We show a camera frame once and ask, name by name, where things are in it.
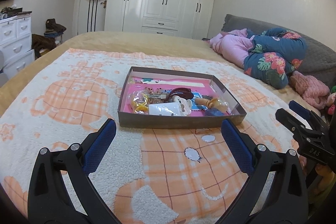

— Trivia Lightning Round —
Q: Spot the white card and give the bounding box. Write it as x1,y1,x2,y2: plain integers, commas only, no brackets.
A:
149,102,182,117

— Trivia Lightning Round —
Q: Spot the floral blue pink quilt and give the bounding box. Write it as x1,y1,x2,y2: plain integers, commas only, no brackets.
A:
209,27,308,90

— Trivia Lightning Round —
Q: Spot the right hand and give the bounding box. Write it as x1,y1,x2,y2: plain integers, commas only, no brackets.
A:
299,155,316,176

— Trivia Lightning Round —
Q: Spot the brown shallow cardboard box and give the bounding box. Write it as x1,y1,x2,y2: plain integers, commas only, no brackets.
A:
118,67,247,129

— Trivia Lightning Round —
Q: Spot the dark red banana hair clip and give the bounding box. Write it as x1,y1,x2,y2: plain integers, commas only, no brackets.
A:
164,88,194,102

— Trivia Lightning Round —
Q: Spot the pink knitted blanket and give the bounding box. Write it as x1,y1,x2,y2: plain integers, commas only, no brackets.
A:
289,71,330,110

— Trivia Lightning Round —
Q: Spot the white door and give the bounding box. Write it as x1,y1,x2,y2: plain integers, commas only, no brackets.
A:
72,0,107,36

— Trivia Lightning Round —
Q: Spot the pile of dark clothes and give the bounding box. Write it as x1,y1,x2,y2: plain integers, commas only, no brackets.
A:
31,18,67,59

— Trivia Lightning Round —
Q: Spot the white drawer cabinet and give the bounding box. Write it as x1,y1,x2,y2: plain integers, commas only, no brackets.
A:
1,11,35,79

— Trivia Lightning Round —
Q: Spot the yellow hoop earrings bag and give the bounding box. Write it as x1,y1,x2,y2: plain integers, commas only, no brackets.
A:
129,91,149,114

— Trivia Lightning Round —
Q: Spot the pink dotted bow hair clip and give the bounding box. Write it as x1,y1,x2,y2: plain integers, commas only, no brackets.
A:
145,87,170,104

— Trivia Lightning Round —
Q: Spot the pearl hair accessory bag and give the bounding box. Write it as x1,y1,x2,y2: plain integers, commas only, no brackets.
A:
209,98,229,113

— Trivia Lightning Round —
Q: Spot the beige bed cover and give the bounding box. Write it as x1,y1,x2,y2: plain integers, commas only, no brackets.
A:
0,31,324,114

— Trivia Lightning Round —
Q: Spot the cream claw hair clip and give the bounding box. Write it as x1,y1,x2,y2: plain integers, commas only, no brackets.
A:
173,96,193,116

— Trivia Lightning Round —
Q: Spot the orange spiral hair clip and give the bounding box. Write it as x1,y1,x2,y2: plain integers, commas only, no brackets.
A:
194,98,220,108

